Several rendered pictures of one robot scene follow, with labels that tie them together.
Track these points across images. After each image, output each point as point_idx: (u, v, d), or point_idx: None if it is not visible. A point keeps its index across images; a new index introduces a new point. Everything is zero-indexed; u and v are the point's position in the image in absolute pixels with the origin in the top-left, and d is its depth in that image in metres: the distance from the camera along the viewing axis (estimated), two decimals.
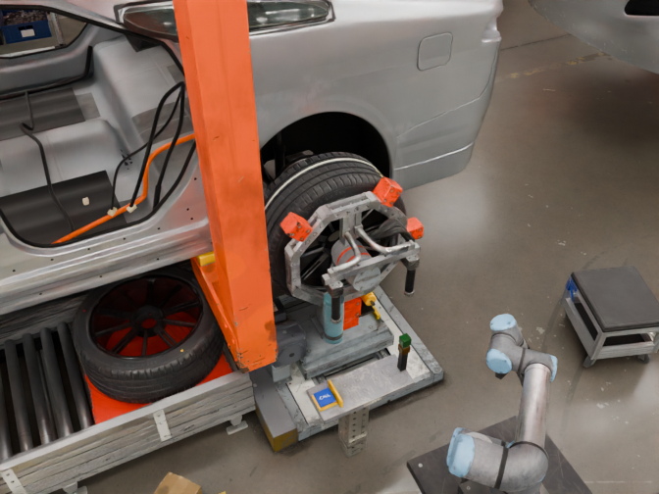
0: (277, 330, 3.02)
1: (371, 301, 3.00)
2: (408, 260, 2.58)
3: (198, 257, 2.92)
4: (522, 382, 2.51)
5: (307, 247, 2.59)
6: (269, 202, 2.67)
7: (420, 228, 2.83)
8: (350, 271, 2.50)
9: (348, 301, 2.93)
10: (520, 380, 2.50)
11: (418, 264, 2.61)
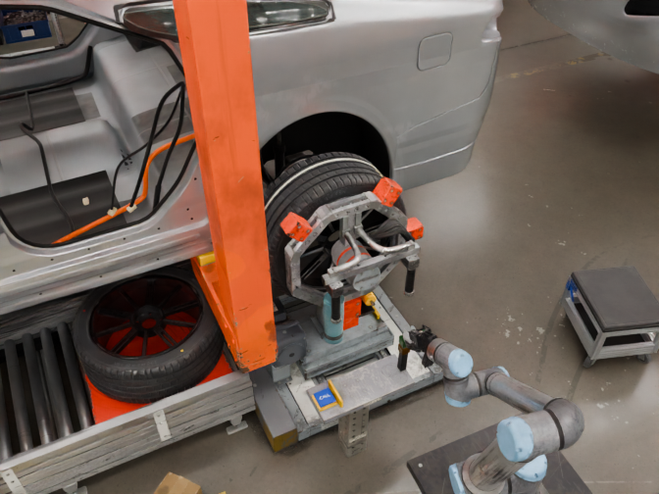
0: (277, 330, 3.02)
1: (371, 301, 3.00)
2: (408, 260, 2.58)
3: (198, 257, 2.92)
4: None
5: (307, 247, 2.59)
6: (269, 202, 2.67)
7: (420, 228, 2.83)
8: (350, 271, 2.50)
9: (348, 301, 2.93)
10: None
11: (418, 264, 2.61)
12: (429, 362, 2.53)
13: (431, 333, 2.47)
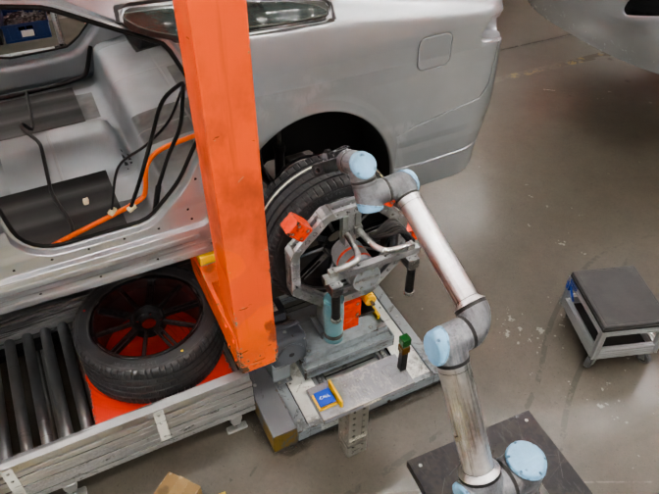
0: (277, 330, 3.02)
1: (371, 301, 3.00)
2: (408, 260, 2.58)
3: (198, 257, 2.92)
4: None
5: (307, 247, 2.59)
6: (269, 202, 2.67)
7: None
8: (350, 271, 2.50)
9: (348, 301, 2.93)
10: None
11: (418, 264, 2.61)
12: (322, 167, 2.40)
13: None
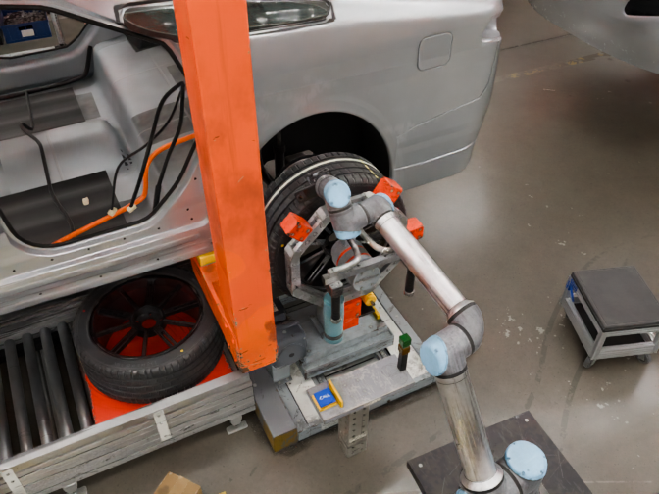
0: (277, 330, 3.02)
1: (371, 301, 3.00)
2: None
3: (198, 257, 2.92)
4: None
5: (307, 247, 2.59)
6: None
7: (420, 228, 2.83)
8: (350, 271, 2.50)
9: (348, 301, 2.93)
10: None
11: None
12: (304, 193, 2.45)
13: None
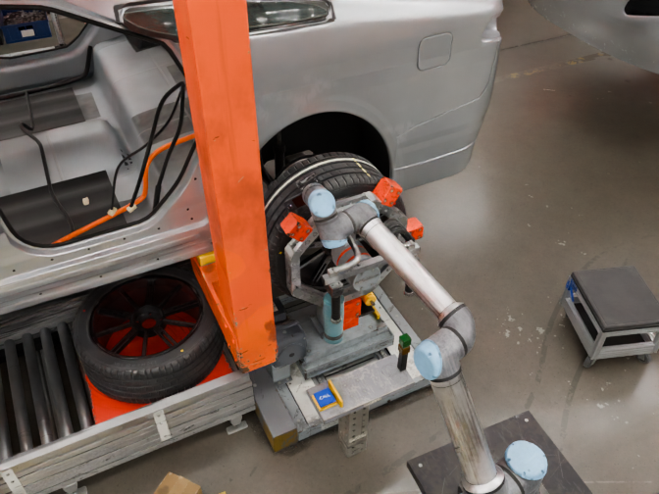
0: (277, 330, 3.02)
1: (371, 301, 3.00)
2: None
3: (198, 257, 2.92)
4: None
5: (307, 247, 2.59)
6: None
7: (420, 228, 2.83)
8: (350, 271, 2.50)
9: (348, 301, 2.93)
10: None
11: None
12: (292, 202, 2.45)
13: None
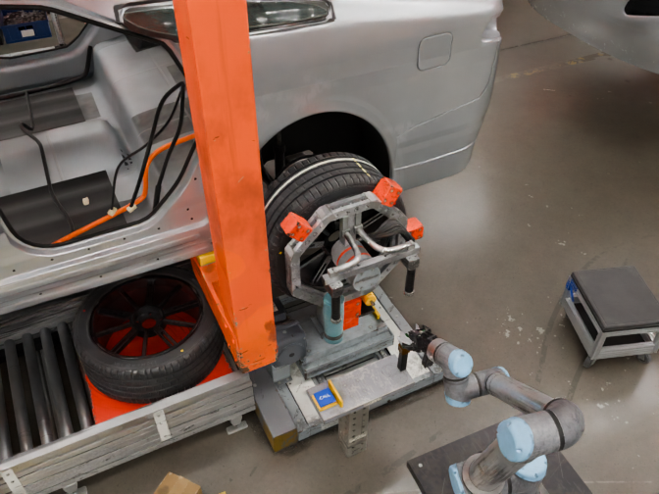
0: (277, 330, 3.02)
1: (371, 301, 3.00)
2: (408, 260, 2.58)
3: (198, 257, 2.92)
4: None
5: (307, 247, 2.59)
6: None
7: (420, 228, 2.83)
8: (350, 271, 2.50)
9: (348, 301, 2.93)
10: None
11: (418, 264, 2.61)
12: (429, 362, 2.53)
13: (431, 333, 2.47)
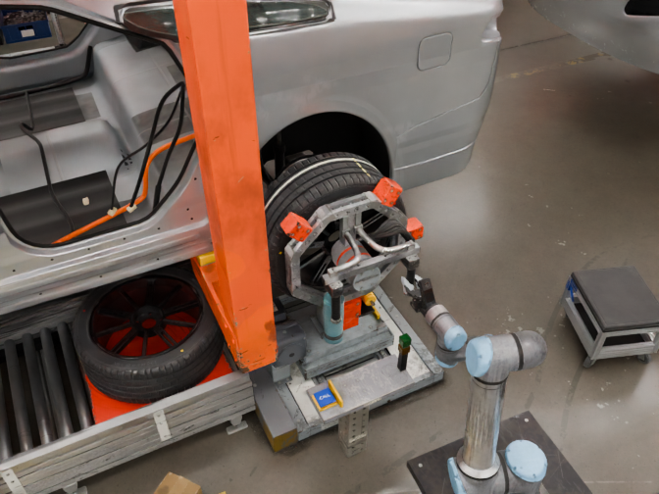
0: (277, 330, 3.02)
1: (371, 301, 3.00)
2: (408, 260, 2.58)
3: (198, 257, 2.92)
4: (411, 287, 2.63)
5: (307, 247, 2.59)
6: None
7: (420, 228, 2.83)
8: (350, 271, 2.50)
9: (348, 301, 2.93)
10: (411, 290, 2.62)
11: (418, 264, 2.61)
12: (429, 288, 2.55)
13: (426, 317, 2.62)
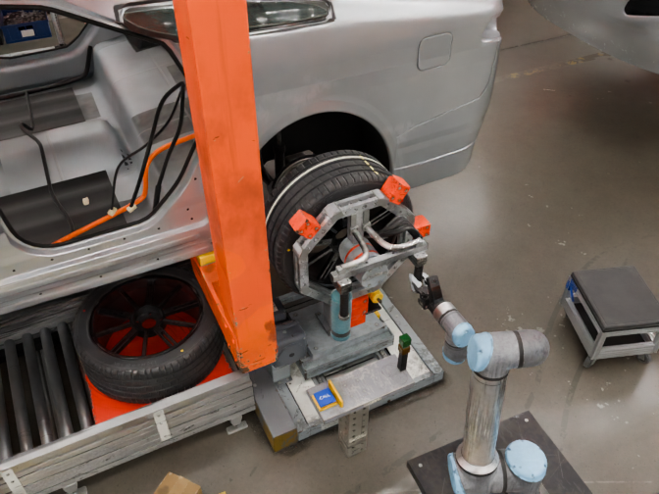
0: (277, 330, 3.02)
1: (378, 298, 3.02)
2: (416, 257, 2.60)
3: (198, 257, 2.92)
4: (419, 284, 2.64)
5: (315, 244, 2.60)
6: (266, 221, 2.73)
7: (427, 226, 2.84)
8: (359, 269, 2.51)
9: (355, 298, 2.95)
10: (419, 287, 2.63)
11: (426, 261, 2.62)
12: (436, 285, 2.57)
13: (432, 314, 2.63)
